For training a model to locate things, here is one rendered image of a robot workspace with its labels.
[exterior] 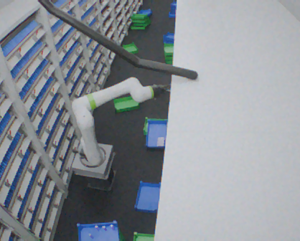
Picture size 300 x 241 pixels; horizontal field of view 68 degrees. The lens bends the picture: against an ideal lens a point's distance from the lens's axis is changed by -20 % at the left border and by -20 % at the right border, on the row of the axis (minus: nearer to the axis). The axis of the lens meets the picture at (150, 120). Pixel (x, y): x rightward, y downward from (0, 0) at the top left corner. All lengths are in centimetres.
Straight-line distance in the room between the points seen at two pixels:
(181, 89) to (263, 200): 36
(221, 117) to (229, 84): 14
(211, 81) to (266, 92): 16
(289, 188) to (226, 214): 14
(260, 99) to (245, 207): 32
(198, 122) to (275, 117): 20
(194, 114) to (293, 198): 31
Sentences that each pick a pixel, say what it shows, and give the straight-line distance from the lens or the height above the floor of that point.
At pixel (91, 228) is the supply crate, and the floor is 40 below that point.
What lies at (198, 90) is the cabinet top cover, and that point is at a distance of 68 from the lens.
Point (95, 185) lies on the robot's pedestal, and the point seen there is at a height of 6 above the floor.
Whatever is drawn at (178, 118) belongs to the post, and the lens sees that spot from 60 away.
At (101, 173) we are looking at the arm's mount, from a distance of 229.
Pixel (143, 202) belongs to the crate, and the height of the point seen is 0.
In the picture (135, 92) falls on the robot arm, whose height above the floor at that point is 102.
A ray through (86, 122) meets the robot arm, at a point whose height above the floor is 100.
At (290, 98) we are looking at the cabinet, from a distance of 73.
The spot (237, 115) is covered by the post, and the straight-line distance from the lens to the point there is 62.
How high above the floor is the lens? 216
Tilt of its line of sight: 43 degrees down
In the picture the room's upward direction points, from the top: 6 degrees counter-clockwise
